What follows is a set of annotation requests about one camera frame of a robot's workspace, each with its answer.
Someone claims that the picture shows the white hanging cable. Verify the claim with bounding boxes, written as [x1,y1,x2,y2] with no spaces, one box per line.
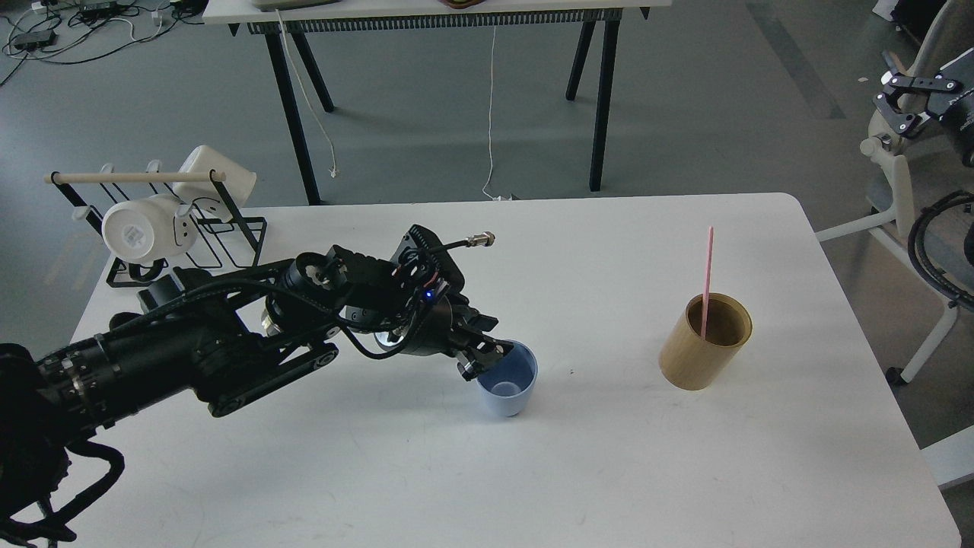
[482,24,520,203]

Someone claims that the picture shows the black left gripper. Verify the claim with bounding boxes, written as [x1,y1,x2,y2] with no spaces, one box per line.
[337,294,514,381]

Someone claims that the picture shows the white table with black legs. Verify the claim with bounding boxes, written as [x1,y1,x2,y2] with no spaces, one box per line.
[199,1,672,206]

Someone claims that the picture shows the floor cable bundle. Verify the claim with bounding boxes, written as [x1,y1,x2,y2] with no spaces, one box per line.
[0,0,208,84]

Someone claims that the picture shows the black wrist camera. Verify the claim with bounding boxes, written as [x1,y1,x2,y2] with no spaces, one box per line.
[392,225,469,298]

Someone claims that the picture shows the white rope cable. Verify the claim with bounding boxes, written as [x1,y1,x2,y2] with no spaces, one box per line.
[275,9,339,180]

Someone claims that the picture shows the white mug lying sideways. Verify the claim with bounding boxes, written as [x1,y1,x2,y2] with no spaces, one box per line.
[101,194,199,265]

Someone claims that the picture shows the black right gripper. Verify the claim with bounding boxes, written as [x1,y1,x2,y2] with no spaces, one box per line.
[873,51,973,169]

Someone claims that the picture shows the pink chopstick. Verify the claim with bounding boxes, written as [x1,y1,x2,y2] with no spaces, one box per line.
[699,225,715,340]

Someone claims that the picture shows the tan cylindrical holder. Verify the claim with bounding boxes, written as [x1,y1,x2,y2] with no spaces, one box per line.
[660,292,753,391]

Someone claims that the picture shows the blue plastic cup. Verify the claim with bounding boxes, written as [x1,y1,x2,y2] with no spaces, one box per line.
[476,340,539,419]

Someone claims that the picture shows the white office chair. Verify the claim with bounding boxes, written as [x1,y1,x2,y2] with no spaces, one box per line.
[814,0,974,488]

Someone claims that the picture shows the black wire cup rack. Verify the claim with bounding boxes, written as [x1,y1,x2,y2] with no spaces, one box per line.
[44,165,268,288]

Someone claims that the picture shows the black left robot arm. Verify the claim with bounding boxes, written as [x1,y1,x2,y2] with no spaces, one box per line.
[2,243,514,547]

